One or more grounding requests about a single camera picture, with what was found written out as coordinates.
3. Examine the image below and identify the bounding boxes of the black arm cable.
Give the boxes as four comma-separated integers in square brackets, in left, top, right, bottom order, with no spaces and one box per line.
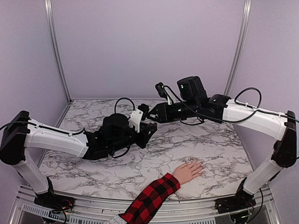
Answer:
[163,85,287,124]
[108,97,137,159]

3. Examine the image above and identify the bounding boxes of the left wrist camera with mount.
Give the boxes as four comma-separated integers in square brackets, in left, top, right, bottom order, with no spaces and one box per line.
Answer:
[128,104,150,133]

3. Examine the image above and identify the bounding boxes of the person's bare hand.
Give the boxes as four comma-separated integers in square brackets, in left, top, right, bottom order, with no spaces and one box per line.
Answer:
[172,160,204,185]

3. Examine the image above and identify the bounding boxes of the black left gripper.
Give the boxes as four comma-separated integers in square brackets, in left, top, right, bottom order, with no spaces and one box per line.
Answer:
[109,124,157,154]

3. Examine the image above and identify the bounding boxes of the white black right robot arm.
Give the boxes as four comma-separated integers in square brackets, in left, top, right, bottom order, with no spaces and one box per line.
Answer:
[147,76,298,209]

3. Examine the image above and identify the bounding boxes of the aluminium left rear frame post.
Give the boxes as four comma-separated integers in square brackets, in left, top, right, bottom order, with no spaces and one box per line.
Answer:
[45,0,72,104]

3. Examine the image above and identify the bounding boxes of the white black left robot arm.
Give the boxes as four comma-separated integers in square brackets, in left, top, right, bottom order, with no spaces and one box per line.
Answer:
[0,109,157,208]

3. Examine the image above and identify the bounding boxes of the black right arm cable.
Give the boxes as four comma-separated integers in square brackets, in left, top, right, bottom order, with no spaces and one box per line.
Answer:
[163,85,287,124]

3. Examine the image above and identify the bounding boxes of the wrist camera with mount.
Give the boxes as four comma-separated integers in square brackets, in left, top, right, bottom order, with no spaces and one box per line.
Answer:
[128,104,150,133]
[155,82,174,105]

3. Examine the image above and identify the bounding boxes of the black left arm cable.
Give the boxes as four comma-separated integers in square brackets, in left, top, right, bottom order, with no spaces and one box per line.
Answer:
[108,97,137,159]

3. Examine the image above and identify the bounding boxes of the aluminium frame post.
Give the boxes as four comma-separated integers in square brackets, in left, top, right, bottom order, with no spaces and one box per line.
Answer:
[224,0,252,95]
[45,0,72,104]

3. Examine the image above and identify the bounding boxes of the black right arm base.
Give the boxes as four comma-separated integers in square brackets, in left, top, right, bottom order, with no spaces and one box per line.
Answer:
[214,178,256,214]

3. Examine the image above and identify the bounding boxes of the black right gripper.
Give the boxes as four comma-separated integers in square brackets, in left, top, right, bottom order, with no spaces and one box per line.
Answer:
[149,99,199,124]

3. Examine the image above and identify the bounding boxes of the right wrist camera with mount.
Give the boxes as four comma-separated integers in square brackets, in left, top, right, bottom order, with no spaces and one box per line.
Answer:
[155,82,174,105]

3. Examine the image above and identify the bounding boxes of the red black plaid sleeve forearm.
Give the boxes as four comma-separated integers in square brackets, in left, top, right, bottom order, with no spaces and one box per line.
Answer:
[119,173,180,224]

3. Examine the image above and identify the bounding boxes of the aluminium right rear frame post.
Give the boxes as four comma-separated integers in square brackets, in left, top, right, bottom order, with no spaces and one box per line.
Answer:
[224,0,252,95]

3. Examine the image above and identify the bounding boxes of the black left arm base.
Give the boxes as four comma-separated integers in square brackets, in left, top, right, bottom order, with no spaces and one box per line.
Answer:
[34,177,74,212]

